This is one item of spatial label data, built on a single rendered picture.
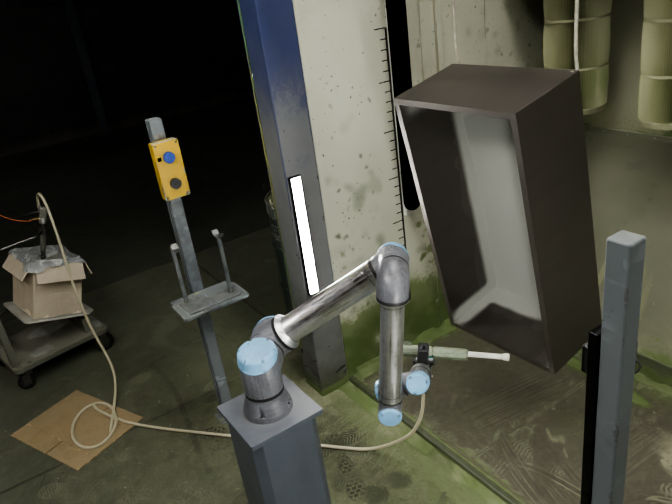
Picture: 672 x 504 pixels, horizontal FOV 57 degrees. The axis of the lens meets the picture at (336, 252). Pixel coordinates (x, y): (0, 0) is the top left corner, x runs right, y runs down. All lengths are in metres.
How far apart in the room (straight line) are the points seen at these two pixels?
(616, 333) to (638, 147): 2.59
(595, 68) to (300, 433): 2.35
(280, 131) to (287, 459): 1.41
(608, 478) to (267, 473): 1.34
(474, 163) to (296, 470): 1.54
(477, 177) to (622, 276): 1.82
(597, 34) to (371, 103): 1.20
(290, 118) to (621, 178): 1.89
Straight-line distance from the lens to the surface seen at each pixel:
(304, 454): 2.50
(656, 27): 3.25
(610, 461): 1.47
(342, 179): 3.10
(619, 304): 1.25
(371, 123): 3.15
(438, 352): 2.81
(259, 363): 2.27
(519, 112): 2.16
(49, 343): 4.48
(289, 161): 2.92
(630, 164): 3.79
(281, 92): 2.86
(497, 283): 3.31
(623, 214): 3.72
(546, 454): 3.08
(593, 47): 3.55
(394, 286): 2.12
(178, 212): 2.96
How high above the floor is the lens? 2.14
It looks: 25 degrees down
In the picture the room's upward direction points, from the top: 8 degrees counter-clockwise
